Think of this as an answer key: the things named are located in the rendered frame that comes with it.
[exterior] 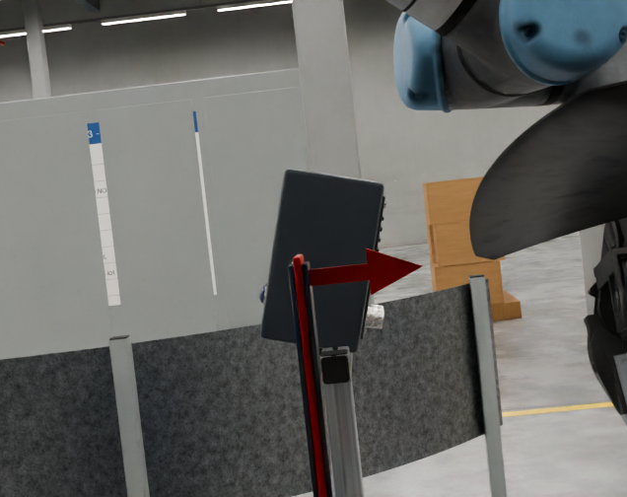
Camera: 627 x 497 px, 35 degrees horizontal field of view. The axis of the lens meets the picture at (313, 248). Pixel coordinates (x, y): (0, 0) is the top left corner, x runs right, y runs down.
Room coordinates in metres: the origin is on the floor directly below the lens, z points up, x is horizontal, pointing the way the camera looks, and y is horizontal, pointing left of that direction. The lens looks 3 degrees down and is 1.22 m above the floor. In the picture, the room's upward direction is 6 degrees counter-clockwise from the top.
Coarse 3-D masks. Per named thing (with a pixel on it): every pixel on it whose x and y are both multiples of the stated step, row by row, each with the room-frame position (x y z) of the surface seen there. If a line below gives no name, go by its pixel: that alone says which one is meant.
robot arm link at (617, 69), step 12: (624, 48) 0.70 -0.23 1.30; (612, 60) 0.70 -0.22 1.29; (624, 60) 0.70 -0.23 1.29; (600, 72) 0.70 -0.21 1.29; (612, 72) 0.70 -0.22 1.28; (624, 72) 0.69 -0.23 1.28; (576, 84) 0.71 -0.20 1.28; (588, 84) 0.70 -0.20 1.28; (600, 84) 0.70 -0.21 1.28; (564, 96) 0.72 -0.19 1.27
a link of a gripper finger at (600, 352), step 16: (592, 320) 0.70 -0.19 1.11; (592, 336) 0.69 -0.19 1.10; (608, 336) 0.69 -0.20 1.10; (592, 352) 0.69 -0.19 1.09; (608, 352) 0.69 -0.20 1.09; (624, 352) 0.69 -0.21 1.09; (592, 368) 0.70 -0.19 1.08; (608, 368) 0.69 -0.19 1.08; (608, 384) 0.69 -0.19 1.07; (624, 400) 0.68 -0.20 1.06
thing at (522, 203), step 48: (576, 96) 0.37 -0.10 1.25; (624, 96) 0.37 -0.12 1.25; (528, 144) 0.42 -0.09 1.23; (576, 144) 0.42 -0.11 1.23; (624, 144) 0.42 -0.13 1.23; (480, 192) 0.48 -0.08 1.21; (528, 192) 0.48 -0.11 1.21; (576, 192) 0.49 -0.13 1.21; (624, 192) 0.50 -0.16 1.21; (480, 240) 0.55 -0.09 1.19; (528, 240) 0.56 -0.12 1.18
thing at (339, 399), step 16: (336, 352) 1.04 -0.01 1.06; (336, 384) 1.03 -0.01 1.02; (336, 400) 1.03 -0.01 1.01; (352, 400) 1.02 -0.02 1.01; (336, 416) 1.03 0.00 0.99; (352, 416) 1.02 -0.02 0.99; (336, 432) 1.03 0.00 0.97; (352, 432) 1.02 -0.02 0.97; (336, 448) 1.03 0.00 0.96; (352, 448) 1.02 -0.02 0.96; (336, 464) 1.03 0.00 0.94; (352, 464) 1.02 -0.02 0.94; (336, 480) 1.03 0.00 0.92; (352, 480) 1.02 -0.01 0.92; (336, 496) 1.03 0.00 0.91; (352, 496) 1.02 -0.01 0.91
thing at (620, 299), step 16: (624, 224) 0.67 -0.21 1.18; (624, 240) 0.69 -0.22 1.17; (608, 256) 0.65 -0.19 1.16; (624, 256) 0.66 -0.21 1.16; (608, 272) 0.66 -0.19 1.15; (624, 272) 0.66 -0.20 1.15; (592, 288) 0.71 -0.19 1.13; (608, 288) 0.69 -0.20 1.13; (624, 288) 0.67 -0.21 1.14; (608, 304) 0.69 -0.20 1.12; (624, 304) 0.63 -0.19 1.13; (608, 320) 0.69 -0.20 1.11; (624, 320) 0.63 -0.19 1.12; (624, 336) 0.68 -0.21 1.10
